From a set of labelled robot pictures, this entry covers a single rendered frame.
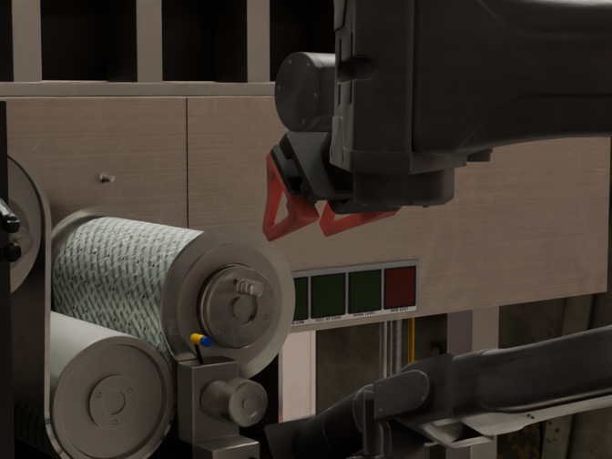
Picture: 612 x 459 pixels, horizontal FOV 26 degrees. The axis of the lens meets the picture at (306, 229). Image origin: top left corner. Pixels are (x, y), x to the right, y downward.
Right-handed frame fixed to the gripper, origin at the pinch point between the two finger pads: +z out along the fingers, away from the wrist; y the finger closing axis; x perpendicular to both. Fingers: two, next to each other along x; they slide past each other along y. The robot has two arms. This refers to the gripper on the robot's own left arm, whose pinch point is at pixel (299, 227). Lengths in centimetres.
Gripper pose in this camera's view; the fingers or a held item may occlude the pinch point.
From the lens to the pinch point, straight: 111.5
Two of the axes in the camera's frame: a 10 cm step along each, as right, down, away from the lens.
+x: -3.8, -8.1, 4.3
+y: 8.0, -0.6, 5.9
